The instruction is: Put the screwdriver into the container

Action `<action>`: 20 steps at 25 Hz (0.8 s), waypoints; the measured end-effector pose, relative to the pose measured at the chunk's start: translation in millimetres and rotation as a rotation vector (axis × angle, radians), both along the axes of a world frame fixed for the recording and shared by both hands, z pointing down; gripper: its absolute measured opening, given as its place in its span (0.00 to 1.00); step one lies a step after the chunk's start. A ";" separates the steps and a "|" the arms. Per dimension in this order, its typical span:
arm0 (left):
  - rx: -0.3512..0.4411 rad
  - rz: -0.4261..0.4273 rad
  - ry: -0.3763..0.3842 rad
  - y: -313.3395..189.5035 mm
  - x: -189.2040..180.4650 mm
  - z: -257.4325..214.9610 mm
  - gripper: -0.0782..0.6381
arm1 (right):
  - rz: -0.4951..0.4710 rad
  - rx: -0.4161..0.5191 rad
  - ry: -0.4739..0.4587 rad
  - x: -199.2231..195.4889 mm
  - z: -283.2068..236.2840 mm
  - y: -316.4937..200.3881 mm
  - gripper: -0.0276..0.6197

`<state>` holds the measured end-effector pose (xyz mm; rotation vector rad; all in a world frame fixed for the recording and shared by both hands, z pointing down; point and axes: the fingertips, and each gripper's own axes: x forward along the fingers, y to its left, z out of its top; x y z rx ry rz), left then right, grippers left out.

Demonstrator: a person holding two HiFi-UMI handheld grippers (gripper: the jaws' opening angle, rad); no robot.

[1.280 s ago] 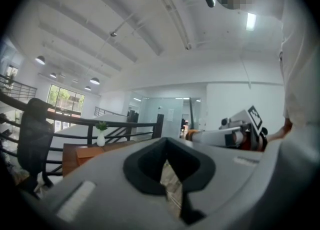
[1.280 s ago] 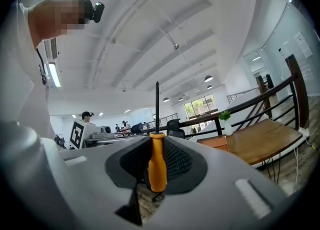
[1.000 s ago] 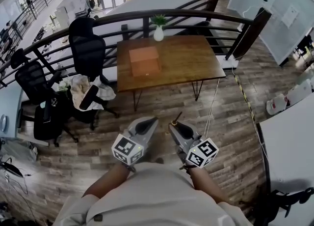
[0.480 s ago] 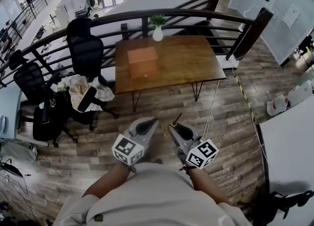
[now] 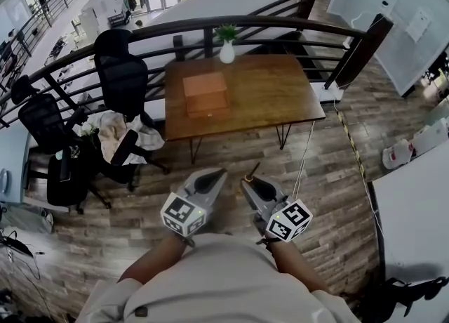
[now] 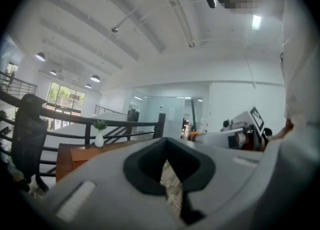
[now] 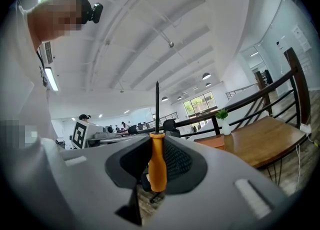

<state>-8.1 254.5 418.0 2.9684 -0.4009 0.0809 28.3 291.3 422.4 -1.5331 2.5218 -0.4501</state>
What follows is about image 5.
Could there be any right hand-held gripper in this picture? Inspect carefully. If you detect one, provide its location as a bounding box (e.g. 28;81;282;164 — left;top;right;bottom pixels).
240;176;314;245

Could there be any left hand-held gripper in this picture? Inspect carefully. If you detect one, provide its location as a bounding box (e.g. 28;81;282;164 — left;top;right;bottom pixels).
160;168;228;247

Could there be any orange-brown box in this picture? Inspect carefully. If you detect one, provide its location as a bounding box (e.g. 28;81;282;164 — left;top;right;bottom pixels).
182;71;232;119

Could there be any person's left forearm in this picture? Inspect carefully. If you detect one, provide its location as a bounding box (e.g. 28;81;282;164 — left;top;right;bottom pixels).
117;233;192;286

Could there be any person's right forearm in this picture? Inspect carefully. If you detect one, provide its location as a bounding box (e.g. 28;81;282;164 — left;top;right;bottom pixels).
269;240;329;294

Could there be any white floor box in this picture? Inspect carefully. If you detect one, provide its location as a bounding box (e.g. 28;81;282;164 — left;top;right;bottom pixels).
317;82;345;104

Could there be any black hairpin table leg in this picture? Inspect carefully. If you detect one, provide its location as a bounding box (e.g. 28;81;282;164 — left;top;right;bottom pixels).
276;124;293;150
190;136;203;165

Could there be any person's white shirt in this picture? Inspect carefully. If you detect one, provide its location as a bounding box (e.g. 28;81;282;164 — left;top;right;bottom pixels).
75;232;362;323

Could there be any yellow black floor tape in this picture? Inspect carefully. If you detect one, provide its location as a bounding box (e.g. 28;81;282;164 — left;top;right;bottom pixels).
336;110;368;182

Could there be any beige crumpled cloth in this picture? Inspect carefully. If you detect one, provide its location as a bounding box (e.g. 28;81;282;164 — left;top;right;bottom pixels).
97;110;166;166

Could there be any white flower bouquet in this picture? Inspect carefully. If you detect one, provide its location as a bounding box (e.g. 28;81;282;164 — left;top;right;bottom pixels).
79;119;100;147

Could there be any white vase with green plant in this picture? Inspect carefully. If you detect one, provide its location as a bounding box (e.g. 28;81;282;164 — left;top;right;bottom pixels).
213;23;240;65

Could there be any black high-back office chair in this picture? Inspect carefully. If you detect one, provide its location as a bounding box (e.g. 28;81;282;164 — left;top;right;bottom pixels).
10;74;113;216
93;28;173;192

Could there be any white bag with red label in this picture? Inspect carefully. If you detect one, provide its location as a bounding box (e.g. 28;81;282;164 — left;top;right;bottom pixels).
382;138;415;170

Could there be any white plastic container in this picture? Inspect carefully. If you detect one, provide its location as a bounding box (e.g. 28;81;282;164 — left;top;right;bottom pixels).
410;117;449;154

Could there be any dark curved metal railing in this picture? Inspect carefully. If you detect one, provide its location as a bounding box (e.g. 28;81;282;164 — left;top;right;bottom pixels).
0;14;394;130

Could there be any black balcony railing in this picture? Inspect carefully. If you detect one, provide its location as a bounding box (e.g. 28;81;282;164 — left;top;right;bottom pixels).
0;0;96;80

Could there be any white floor cable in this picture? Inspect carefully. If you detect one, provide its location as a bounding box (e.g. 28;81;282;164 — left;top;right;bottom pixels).
290;120;316;197

